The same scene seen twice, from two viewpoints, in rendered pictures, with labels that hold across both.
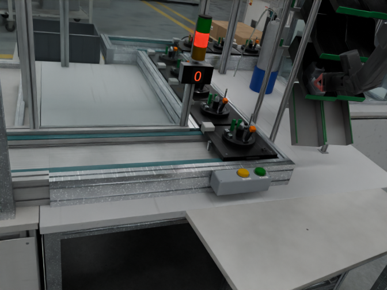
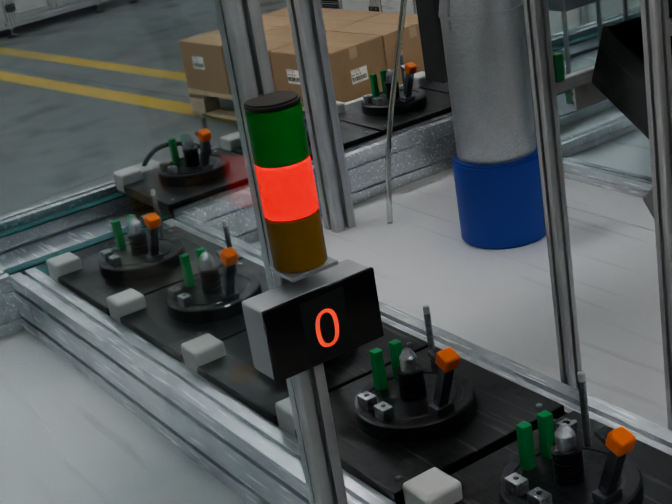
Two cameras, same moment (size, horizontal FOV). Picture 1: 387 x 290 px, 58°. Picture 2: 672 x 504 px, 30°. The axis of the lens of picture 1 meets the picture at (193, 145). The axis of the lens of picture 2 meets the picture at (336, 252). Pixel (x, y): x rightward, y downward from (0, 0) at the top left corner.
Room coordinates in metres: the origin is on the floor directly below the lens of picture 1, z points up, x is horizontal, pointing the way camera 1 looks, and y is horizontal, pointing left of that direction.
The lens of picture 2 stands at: (0.22, 0.10, 1.68)
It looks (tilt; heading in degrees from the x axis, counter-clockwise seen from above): 21 degrees down; 355
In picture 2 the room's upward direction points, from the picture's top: 9 degrees counter-clockwise
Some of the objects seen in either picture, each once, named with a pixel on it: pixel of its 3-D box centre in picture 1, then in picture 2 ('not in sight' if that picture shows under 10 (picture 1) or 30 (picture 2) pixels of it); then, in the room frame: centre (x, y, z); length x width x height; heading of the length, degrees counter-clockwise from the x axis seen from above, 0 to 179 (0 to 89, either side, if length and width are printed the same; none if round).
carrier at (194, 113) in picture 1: (216, 103); (410, 378); (1.49, -0.06, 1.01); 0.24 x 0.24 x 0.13; 26
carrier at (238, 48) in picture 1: (250, 45); (391, 87); (2.80, -0.29, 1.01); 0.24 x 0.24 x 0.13; 26
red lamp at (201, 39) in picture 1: (201, 38); (287, 185); (1.29, 0.05, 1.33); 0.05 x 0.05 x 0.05
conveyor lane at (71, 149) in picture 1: (164, 152); not in sight; (1.15, 0.10, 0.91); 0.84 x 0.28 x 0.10; 116
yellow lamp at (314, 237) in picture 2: (198, 52); (296, 237); (1.29, 0.05, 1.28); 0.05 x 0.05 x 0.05
